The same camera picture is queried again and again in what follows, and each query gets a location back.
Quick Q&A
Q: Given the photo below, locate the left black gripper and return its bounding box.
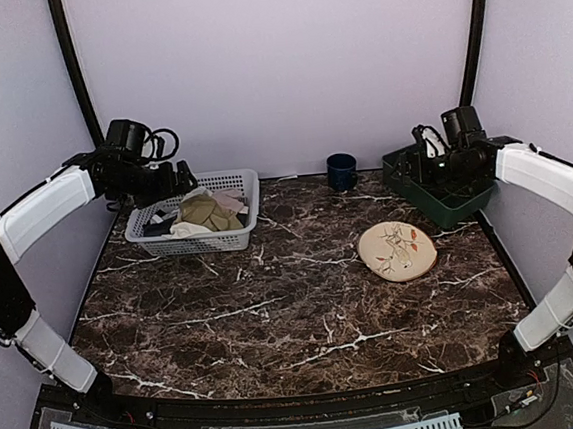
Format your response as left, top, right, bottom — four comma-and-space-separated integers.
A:
108, 156, 199, 212

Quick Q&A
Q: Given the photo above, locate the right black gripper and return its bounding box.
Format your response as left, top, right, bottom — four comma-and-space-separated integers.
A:
386, 145, 479, 198

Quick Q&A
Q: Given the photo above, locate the olive green underwear white waistband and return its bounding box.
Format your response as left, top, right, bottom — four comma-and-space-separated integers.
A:
169, 191, 247, 239

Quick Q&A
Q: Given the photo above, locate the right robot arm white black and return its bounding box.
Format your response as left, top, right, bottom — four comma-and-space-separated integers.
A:
383, 130, 573, 390

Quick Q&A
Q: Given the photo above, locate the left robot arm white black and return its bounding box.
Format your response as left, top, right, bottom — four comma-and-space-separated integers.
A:
0, 146, 185, 427

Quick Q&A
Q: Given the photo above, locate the pink underwear in basket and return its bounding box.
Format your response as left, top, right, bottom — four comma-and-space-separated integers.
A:
212, 189, 249, 215

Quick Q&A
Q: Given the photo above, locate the green compartment tray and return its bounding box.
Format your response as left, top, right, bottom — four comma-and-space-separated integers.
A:
382, 145, 496, 228

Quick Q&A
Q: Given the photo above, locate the black garment in basket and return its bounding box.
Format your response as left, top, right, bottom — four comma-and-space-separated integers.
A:
142, 212, 178, 238

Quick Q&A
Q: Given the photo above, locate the white plastic laundry basket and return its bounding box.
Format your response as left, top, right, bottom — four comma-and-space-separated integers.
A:
124, 169, 260, 257

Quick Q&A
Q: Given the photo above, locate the beige bird pattern plate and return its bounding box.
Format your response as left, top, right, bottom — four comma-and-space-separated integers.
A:
357, 221, 438, 283

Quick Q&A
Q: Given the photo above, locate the dark blue mug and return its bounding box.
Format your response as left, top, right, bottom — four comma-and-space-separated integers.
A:
326, 153, 358, 193

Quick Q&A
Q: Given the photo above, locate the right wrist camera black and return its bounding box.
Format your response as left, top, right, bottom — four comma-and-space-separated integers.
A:
440, 105, 484, 145

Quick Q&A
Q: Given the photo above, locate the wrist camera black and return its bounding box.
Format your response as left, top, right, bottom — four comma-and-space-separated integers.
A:
104, 119, 150, 156
440, 105, 484, 145

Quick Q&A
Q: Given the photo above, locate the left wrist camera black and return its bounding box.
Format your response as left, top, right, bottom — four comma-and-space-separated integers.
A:
104, 119, 150, 156

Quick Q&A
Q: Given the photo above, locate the left black frame post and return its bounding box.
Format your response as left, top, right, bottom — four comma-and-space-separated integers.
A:
47, 0, 104, 146

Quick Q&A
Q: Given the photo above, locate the black frame post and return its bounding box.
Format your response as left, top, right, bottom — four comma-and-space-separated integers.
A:
47, 0, 104, 146
458, 0, 487, 107

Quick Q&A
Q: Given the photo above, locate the right black frame post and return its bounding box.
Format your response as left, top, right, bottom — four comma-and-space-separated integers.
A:
458, 0, 487, 107

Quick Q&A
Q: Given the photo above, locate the black front rail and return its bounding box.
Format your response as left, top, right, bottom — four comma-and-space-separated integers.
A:
29, 337, 573, 429

